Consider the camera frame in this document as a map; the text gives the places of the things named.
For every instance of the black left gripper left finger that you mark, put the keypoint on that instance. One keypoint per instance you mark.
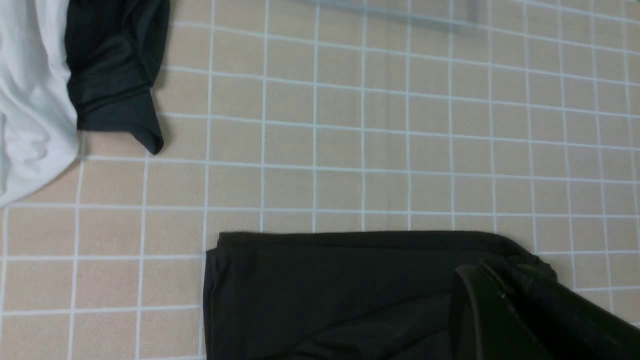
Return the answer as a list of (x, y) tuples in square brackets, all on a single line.
[(484, 325)]

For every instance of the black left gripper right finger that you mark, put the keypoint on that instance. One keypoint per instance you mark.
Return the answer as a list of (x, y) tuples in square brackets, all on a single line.
[(565, 324)]

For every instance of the gray long-sleeved shirt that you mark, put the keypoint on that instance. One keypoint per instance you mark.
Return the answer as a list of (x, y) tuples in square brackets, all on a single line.
[(379, 295)]

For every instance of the dark teal shirt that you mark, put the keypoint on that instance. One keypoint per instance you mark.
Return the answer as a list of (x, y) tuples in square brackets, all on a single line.
[(115, 50)]

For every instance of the white shirt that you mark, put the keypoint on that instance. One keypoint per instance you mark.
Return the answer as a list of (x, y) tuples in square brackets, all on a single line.
[(38, 122)]

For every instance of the beige grid mat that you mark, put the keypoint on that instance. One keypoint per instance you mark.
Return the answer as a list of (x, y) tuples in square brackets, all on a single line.
[(516, 117)]

